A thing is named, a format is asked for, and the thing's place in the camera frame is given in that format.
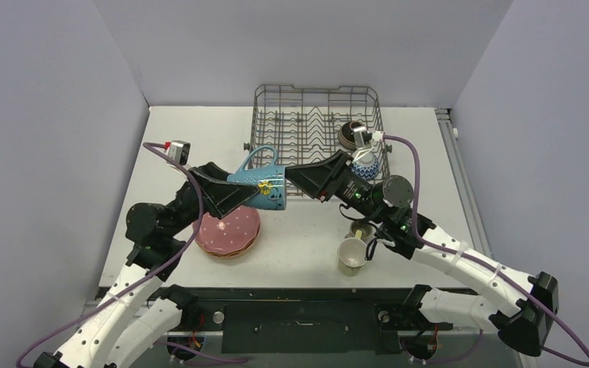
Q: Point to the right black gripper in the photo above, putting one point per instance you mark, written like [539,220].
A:
[331,179]

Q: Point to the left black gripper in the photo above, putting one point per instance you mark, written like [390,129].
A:
[220,198]

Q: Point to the blue floral mug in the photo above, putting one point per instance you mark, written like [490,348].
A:
[270,181]

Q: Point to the black patterned bowl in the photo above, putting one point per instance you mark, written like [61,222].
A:
[346,135]

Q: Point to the red patterned bowl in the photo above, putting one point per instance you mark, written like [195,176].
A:
[367,167]

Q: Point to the grey wire dish rack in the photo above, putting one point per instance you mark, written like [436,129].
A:
[304,123]

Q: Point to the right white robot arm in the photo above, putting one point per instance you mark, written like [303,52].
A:
[519,307]

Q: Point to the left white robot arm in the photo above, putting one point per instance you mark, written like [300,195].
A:
[110,335]

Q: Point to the pink dotted plate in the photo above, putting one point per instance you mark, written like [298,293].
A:
[243,220]

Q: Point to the small grey cup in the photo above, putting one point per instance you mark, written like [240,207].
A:
[362,230]

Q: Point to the pale yellow mug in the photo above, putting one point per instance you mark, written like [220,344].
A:
[351,254]

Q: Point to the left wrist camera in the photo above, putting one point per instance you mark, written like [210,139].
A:
[178,150]

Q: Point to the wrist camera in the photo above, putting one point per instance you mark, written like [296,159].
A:
[178,150]
[364,140]

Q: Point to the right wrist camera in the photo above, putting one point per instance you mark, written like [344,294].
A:
[364,140]

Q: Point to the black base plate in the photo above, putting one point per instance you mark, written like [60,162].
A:
[307,320]

